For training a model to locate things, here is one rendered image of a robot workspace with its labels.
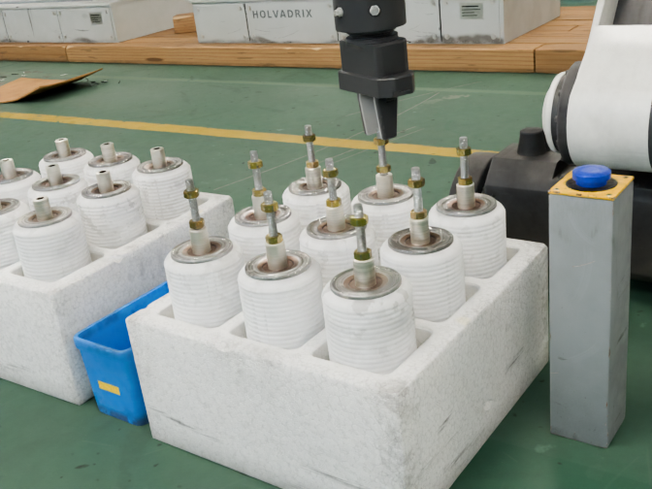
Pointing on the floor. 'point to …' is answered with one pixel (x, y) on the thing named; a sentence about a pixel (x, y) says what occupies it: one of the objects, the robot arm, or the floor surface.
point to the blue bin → (115, 361)
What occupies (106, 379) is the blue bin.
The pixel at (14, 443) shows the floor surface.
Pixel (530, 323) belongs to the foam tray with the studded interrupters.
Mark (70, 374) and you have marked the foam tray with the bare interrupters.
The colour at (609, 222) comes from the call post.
